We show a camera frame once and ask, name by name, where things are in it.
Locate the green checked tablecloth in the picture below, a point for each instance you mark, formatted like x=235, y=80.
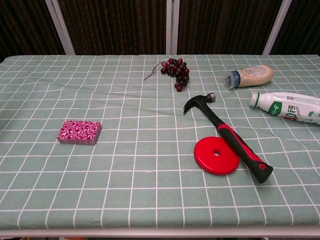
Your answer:
x=150, y=195

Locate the black red claw hammer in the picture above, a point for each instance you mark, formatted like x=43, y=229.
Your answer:
x=235, y=140

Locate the red patterned coaster stack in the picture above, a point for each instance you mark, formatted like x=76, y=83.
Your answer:
x=80, y=130

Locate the red plastic disc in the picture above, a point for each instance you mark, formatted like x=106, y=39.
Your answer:
x=210, y=162

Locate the white table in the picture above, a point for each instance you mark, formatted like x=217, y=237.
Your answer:
x=160, y=232

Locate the dark corrugated partition panel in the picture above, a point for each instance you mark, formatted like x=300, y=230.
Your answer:
x=112, y=25
x=305, y=25
x=25, y=25
x=225, y=25

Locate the dark red grape bunch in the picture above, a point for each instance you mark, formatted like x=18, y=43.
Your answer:
x=178, y=71

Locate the beige sauce squeeze bottle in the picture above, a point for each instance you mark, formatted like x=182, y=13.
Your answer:
x=252, y=75

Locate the white partition frame post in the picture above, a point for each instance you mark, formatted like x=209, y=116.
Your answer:
x=169, y=25
x=60, y=27
x=276, y=27

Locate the white green milk bottle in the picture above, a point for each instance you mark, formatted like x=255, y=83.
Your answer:
x=287, y=105

